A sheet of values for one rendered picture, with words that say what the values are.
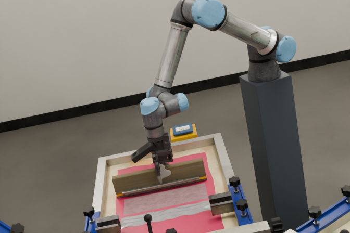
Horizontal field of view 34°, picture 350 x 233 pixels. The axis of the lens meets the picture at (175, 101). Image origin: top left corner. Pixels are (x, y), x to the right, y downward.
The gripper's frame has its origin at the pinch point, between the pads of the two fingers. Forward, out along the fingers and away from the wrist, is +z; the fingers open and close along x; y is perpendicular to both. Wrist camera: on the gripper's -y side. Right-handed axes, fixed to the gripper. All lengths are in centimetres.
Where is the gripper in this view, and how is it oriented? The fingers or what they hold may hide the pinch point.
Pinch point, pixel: (159, 179)
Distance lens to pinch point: 235.5
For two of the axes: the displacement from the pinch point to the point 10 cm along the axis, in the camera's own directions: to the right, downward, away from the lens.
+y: 9.8, -1.8, 0.0
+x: -0.7, -3.7, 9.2
